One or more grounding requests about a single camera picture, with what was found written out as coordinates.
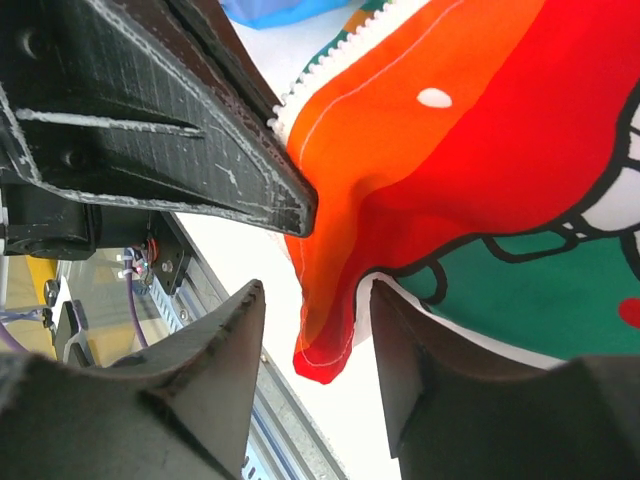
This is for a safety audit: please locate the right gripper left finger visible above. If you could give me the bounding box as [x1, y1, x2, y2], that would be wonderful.
[1, 280, 265, 479]

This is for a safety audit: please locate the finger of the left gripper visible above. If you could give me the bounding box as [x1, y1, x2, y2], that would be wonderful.
[164, 0, 285, 121]

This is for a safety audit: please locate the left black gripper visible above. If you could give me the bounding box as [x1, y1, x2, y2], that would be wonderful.
[1, 1, 317, 260]

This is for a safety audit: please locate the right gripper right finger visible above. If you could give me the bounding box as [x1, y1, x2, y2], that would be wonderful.
[372, 281, 639, 479]

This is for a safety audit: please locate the white red rainbow kids jacket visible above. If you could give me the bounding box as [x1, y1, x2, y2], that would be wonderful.
[267, 1, 639, 384]

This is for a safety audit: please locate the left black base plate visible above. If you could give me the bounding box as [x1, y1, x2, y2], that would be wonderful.
[146, 212, 193, 295]

